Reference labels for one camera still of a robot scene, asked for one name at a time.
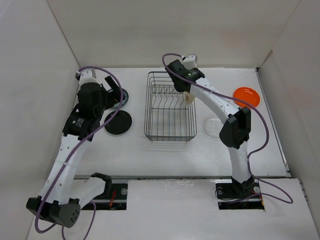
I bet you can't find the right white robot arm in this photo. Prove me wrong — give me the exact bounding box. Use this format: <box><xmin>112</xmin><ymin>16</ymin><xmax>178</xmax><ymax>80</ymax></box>
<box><xmin>166</xmin><ymin>60</ymin><xmax>254</xmax><ymax>197</ymax></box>

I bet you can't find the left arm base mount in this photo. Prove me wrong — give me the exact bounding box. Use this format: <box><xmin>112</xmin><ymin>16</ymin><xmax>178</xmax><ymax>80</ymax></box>
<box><xmin>92</xmin><ymin>179</ymin><xmax>128</xmax><ymax>211</ymax></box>

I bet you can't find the orange plate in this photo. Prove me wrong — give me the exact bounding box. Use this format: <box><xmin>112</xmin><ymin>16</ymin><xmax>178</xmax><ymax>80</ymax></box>
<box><xmin>233</xmin><ymin>86</ymin><xmax>261</xmax><ymax>107</ymax></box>

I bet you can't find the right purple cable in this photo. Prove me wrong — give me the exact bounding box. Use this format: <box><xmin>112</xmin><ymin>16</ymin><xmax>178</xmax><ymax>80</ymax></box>
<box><xmin>161</xmin><ymin>52</ymin><xmax>294</xmax><ymax>205</ymax></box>

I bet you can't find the black plate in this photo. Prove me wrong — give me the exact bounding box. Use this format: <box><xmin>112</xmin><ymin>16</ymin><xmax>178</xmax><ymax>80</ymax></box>
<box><xmin>104</xmin><ymin>110</ymin><xmax>133</xmax><ymax>135</ymax></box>

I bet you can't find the dark wire dish rack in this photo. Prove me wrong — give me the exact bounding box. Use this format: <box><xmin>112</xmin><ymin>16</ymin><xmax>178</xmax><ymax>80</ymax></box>
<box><xmin>143</xmin><ymin>71</ymin><xmax>197</xmax><ymax>143</ymax></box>

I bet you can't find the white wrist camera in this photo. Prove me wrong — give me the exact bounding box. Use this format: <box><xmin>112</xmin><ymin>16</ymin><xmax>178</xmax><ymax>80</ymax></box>
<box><xmin>75</xmin><ymin>69</ymin><xmax>97</xmax><ymax>85</ymax></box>
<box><xmin>182</xmin><ymin>54</ymin><xmax>198</xmax><ymax>70</ymax></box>

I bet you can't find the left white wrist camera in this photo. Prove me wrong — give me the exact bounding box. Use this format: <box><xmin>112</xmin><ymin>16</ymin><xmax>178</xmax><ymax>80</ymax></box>
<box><xmin>75</xmin><ymin>69</ymin><xmax>97</xmax><ymax>85</ymax></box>

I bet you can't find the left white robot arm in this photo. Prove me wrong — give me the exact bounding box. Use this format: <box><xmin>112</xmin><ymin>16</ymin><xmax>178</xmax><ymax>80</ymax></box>
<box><xmin>26</xmin><ymin>76</ymin><xmax>122</xmax><ymax>228</ymax></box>

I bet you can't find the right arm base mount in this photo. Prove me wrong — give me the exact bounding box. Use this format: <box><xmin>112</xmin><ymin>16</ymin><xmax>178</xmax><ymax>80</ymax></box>
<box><xmin>215</xmin><ymin>179</ymin><xmax>265</xmax><ymax>210</ymax></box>

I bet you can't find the blue floral plate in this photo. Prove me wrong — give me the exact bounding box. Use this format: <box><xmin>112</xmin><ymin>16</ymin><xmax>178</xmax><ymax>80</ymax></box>
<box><xmin>111</xmin><ymin>89</ymin><xmax>129</xmax><ymax>109</ymax></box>

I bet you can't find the clear glass plate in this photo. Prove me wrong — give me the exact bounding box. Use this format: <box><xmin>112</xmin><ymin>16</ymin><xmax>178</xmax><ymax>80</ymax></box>
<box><xmin>203</xmin><ymin>116</ymin><xmax>223</xmax><ymax>139</ymax></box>

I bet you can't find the cream patterned plate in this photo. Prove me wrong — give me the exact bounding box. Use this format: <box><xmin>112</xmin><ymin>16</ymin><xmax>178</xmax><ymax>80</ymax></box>
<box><xmin>183</xmin><ymin>91</ymin><xmax>196</xmax><ymax>105</ymax></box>

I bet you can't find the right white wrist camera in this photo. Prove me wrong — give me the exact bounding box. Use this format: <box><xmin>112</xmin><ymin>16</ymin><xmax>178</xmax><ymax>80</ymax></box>
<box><xmin>182</xmin><ymin>54</ymin><xmax>198</xmax><ymax>70</ymax></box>

